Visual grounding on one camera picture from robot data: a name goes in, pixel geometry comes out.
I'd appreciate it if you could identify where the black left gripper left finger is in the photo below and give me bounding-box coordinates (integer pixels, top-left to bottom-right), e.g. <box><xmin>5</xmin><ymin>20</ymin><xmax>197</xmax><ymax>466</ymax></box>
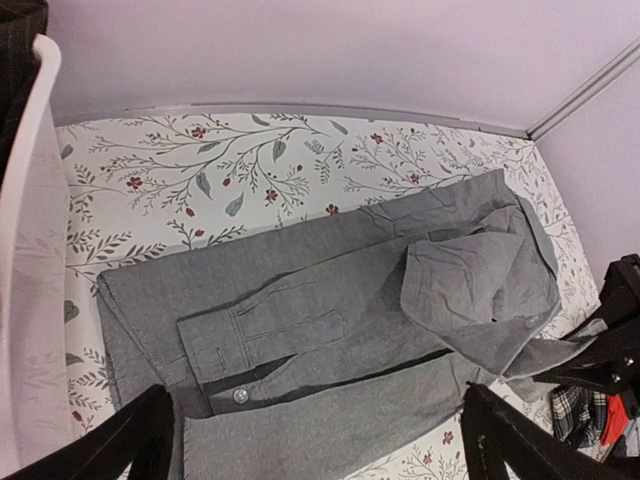
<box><xmin>8</xmin><ymin>384</ymin><xmax>173</xmax><ymax>480</ymax></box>

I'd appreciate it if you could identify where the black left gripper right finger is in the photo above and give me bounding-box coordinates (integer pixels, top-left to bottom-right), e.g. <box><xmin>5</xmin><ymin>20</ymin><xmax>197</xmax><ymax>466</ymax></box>
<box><xmin>461</xmin><ymin>383</ymin><xmax>620</xmax><ymax>479</ymax></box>

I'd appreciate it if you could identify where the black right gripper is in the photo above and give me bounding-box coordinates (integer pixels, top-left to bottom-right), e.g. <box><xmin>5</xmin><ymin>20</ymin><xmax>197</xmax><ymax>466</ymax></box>
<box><xmin>544</xmin><ymin>254</ymin><xmax>639</xmax><ymax>410</ymax></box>

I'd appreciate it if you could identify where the grey button-up shirt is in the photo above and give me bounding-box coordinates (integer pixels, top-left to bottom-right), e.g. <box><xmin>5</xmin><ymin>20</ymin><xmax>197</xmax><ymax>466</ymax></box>
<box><xmin>96</xmin><ymin>170</ymin><xmax>593</xmax><ymax>479</ymax></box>

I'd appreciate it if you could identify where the white plastic laundry basket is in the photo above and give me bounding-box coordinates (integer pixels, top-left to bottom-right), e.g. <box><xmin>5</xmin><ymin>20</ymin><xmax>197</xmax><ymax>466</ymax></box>
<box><xmin>1</xmin><ymin>35</ymin><xmax>73</xmax><ymax>476</ymax></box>

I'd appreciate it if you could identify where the red folded t-shirt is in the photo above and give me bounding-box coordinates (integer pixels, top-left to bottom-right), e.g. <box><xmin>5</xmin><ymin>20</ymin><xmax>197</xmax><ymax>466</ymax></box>
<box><xmin>600</xmin><ymin>395</ymin><xmax>629</xmax><ymax>446</ymax></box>

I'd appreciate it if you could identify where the black white plaid garment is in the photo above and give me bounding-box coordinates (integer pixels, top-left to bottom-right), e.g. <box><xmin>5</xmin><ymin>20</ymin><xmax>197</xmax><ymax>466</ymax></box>
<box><xmin>550</xmin><ymin>386</ymin><xmax>608</xmax><ymax>449</ymax></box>

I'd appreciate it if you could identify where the floral patterned table cover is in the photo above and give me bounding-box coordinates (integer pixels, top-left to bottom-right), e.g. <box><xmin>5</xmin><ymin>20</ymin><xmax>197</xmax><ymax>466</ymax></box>
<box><xmin>58</xmin><ymin>113</ymin><xmax>597</xmax><ymax>479</ymax></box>

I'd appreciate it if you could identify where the dark olive garment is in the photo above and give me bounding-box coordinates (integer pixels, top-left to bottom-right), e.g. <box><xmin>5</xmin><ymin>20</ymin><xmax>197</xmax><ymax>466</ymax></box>
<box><xmin>1</xmin><ymin>1</ymin><xmax>49</xmax><ymax>173</ymax></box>

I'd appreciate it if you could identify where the aluminium frame post right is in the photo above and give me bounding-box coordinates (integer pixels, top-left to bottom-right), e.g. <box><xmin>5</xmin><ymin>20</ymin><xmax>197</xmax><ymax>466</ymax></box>
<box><xmin>527</xmin><ymin>38</ymin><xmax>640</xmax><ymax>142</ymax></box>

